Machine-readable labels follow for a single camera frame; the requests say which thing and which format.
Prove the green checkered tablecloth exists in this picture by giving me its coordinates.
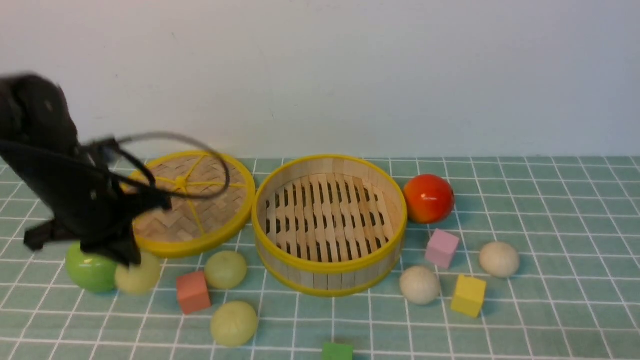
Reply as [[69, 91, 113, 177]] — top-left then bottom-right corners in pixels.
[[0, 157, 640, 360]]

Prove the red orange tomato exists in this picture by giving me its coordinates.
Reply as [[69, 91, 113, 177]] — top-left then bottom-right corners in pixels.
[[403, 174, 455, 224]]

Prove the yellow cube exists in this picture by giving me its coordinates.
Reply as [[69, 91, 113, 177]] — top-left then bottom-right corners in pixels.
[[450, 274, 487, 318]]

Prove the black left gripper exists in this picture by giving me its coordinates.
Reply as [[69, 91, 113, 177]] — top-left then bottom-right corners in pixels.
[[1, 138, 172, 267]]

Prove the bamboo steamer lid yellow rim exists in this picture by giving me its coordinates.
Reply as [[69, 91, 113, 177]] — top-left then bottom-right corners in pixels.
[[133, 150, 256, 258]]

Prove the yellow bun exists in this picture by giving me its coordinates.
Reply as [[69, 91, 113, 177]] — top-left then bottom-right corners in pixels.
[[204, 250, 249, 290], [210, 301, 259, 347], [114, 251, 162, 296]]

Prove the white bun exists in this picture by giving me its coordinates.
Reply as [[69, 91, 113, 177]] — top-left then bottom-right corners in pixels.
[[478, 241, 521, 279], [398, 265, 441, 306]]

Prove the orange cube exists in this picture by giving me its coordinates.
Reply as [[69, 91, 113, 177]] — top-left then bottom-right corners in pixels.
[[175, 270, 211, 315]]

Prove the pink cube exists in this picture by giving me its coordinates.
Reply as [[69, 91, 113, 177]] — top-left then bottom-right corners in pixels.
[[425, 228, 460, 270]]

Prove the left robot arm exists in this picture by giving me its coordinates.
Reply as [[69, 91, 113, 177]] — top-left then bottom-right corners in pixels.
[[1, 73, 169, 262]]

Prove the bamboo steamer tray yellow rim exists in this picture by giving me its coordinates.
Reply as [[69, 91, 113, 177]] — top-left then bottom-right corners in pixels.
[[251, 154, 408, 297]]

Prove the black cable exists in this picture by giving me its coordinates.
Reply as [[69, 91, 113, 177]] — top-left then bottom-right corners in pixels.
[[90, 132, 231, 201]]

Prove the green cube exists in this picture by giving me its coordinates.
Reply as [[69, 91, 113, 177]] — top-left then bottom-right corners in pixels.
[[321, 342, 354, 360]]

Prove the green apple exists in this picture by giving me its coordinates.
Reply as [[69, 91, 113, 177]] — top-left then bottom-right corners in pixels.
[[64, 242, 117, 293]]

